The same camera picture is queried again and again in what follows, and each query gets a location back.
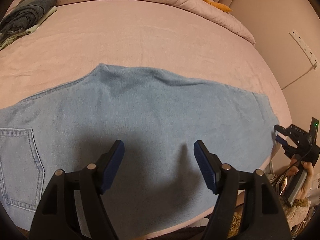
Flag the light blue denim pants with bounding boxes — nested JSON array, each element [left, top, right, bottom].
[[1, 64, 278, 239]]

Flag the person right hand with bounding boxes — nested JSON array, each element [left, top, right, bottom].
[[286, 154, 315, 201]]

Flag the white power strip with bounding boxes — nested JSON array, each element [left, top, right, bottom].
[[289, 30, 319, 68]]

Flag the pink bed sheet mattress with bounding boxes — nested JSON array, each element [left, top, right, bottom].
[[0, 0, 293, 240]]

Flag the light green folded garment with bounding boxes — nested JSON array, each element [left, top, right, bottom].
[[1, 7, 57, 50]]

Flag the dark folded jeans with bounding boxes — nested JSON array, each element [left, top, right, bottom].
[[1, 0, 57, 35]]

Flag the white power cable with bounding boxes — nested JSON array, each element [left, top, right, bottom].
[[281, 63, 318, 91]]

